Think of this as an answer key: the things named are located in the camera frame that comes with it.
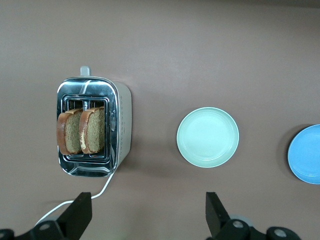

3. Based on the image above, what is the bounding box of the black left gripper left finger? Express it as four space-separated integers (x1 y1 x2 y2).
14 191 93 240

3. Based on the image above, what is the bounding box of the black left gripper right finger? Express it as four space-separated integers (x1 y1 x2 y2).
205 191 252 240

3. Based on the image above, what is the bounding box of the brown bread slice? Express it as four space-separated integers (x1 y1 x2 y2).
56 107 85 155
78 105 105 155

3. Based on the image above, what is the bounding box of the light green plate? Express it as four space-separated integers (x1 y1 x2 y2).
176 106 240 169

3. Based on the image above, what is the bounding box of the blue plate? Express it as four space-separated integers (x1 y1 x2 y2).
287 124 320 185

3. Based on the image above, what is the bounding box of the silver beige toaster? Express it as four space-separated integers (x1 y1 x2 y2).
56 65 133 178

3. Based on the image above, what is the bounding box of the white toaster power cord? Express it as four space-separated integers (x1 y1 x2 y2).
34 171 115 226

